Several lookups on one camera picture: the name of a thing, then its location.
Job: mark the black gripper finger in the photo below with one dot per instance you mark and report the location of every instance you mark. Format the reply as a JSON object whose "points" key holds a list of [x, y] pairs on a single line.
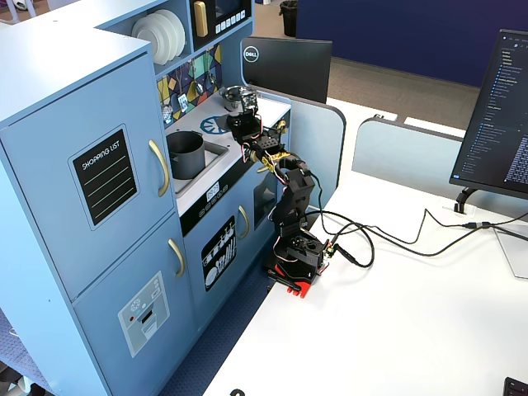
{"points": [[234, 132], [232, 120]]}

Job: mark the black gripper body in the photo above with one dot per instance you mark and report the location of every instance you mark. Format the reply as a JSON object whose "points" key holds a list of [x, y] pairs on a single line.
{"points": [[241, 125]]}

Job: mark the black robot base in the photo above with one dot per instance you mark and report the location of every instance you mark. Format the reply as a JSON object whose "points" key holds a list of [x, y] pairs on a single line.
{"points": [[305, 255]]}

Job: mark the silver pot lid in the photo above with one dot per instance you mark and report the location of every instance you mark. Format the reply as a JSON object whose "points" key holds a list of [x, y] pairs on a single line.
{"points": [[232, 91]]}

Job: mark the silver toy pot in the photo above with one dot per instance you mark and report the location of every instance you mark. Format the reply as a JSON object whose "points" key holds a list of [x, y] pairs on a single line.
{"points": [[231, 104]]}

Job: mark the gray toy sink basin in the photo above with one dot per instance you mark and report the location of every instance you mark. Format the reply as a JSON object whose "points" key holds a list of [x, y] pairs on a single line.
{"points": [[214, 154]]}

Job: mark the gold oven knob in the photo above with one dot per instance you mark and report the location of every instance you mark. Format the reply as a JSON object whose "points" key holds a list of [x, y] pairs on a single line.
{"points": [[283, 125]]}

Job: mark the hanging silver toy spoon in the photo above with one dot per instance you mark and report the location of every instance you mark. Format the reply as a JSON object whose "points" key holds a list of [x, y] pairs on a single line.
{"points": [[211, 78]]}

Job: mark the hanging silver toy ladle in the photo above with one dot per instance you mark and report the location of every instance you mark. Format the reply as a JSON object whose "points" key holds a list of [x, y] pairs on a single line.
{"points": [[199, 86]]}

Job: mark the hanging toy spatula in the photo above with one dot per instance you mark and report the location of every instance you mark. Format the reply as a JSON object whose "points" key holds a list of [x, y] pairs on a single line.
{"points": [[182, 100]]}

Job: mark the dark gray toy pot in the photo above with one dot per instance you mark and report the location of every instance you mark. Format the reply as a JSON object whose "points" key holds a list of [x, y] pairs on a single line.
{"points": [[187, 161]]}

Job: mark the white digital clock panel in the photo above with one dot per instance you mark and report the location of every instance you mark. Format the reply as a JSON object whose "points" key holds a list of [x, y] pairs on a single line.
{"points": [[212, 191]]}

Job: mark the black Dell monitor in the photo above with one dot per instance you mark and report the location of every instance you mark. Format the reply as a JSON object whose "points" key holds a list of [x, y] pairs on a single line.
{"points": [[288, 68]]}

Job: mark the tall light blue desk divider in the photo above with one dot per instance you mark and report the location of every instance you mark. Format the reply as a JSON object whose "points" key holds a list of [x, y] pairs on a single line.
{"points": [[321, 144]]}

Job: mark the black toy microwave door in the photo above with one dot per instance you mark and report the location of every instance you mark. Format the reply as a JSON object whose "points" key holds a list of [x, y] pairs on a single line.
{"points": [[222, 20]]}

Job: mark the white toy plate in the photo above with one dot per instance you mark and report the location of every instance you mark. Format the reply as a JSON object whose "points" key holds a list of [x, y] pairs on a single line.
{"points": [[181, 31], [171, 35], [150, 41]]}

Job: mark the black trash bin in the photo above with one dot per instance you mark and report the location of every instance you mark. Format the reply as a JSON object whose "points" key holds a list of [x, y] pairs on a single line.
{"points": [[289, 18]]}

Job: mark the black shopping list chalkboard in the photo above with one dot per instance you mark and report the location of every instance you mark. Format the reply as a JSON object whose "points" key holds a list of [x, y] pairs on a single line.
{"points": [[105, 177]]}

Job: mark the low light blue desk divider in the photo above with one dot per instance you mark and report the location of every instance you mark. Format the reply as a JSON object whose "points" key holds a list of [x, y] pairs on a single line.
{"points": [[404, 156]]}

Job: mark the blue dishwasher door with print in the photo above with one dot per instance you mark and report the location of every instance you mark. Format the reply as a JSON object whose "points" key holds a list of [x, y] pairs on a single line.
{"points": [[214, 297]]}

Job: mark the blue wooden toy kitchen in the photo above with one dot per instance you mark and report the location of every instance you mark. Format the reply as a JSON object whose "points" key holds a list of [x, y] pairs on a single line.
{"points": [[49, 82]]}

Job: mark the dark blue partition panel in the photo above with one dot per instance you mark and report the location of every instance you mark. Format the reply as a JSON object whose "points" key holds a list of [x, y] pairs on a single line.
{"points": [[412, 33]]}

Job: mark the gray ice dispenser sticker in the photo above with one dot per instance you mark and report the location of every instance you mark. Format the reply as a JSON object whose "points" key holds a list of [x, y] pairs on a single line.
{"points": [[144, 315]]}

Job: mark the blue fridge door with chalkboard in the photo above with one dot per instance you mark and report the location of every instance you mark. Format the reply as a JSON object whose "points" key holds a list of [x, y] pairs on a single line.
{"points": [[53, 231]]}

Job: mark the white and black ball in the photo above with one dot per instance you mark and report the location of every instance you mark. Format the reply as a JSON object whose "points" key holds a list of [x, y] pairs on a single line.
{"points": [[20, 4]]}

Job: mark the black monitor showing code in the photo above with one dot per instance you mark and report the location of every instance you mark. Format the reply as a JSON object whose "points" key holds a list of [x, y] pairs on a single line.
{"points": [[495, 123]]}

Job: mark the blue freezer door with dispenser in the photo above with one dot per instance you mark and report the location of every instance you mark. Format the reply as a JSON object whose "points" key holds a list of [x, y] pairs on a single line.
{"points": [[103, 342]]}

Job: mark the small black desk object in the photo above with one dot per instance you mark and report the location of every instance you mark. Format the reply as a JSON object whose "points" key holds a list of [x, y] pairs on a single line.
{"points": [[237, 392]]}

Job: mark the gray monitor stand plate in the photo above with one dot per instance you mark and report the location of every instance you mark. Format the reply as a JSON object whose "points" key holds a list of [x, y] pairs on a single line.
{"points": [[513, 255]]}

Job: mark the black keyboard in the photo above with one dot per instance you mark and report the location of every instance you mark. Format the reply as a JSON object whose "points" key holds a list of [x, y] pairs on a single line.
{"points": [[516, 387]]}

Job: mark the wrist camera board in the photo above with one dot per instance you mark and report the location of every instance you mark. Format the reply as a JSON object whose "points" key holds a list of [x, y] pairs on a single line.
{"points": [[249, 102]]}

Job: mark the red table clamp mount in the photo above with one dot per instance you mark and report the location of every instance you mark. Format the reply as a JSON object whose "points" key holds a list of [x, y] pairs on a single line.
{"points": [[303, 288]]}

